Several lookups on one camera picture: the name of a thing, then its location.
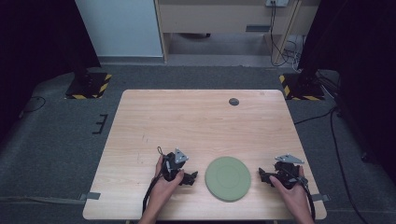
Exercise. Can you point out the grey tape piece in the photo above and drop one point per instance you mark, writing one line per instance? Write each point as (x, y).
(91, 196)
(320, 197)

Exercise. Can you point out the person's right hand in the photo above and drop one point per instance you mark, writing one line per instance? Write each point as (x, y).
(294, 197)

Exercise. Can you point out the white panel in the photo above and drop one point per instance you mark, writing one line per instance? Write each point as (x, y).
(120, 26)

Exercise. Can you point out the grey power strip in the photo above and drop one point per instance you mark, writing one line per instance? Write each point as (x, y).
(277, 2)

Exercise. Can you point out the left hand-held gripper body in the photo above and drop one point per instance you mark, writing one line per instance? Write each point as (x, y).
(169, 166)

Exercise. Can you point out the grey desk label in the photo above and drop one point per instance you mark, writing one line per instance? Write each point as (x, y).
(257, 28)

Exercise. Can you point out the person's left hand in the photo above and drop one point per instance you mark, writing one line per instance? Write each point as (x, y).
(163, 189)

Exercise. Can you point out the grey round table grommet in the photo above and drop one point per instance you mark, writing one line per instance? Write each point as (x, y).
(233, 101)

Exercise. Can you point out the beige wooden desk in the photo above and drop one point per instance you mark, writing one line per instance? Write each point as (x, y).
(214, 17)

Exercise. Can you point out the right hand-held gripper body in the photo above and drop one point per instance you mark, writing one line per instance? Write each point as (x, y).
(288, 172)

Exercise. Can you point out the dark curtain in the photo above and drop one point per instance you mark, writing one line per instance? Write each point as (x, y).
(367, 62)
(31, 46)

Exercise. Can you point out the black stand base hazard tape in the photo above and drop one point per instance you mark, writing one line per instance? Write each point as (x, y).
(88, 88)
(300, 90)

